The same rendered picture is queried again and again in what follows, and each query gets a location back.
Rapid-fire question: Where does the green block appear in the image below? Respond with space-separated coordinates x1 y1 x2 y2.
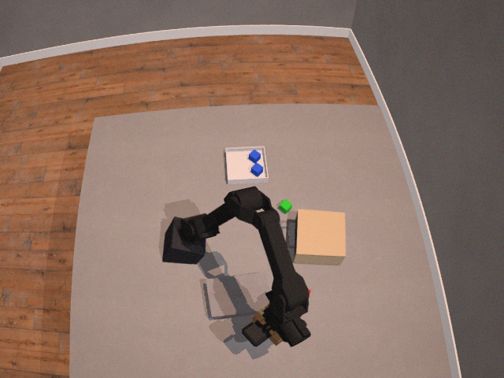
279 199 292 214

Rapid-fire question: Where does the brown cardboard box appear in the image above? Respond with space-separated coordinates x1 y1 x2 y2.
252 305 283 346

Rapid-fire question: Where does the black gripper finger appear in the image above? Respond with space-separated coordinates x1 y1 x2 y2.
254 320 272 338

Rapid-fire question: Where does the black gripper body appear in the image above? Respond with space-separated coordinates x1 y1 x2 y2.
242 307 281 347

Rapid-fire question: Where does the blue block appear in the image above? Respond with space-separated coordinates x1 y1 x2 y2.
249 150 261 163
251 163 264 177

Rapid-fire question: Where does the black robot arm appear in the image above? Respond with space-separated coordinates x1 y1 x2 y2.
178 187 311 347

